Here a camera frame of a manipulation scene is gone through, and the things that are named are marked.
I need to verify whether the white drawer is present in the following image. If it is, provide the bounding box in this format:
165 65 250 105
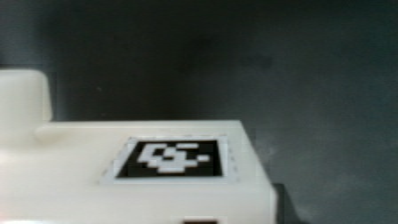
0 70 277 224

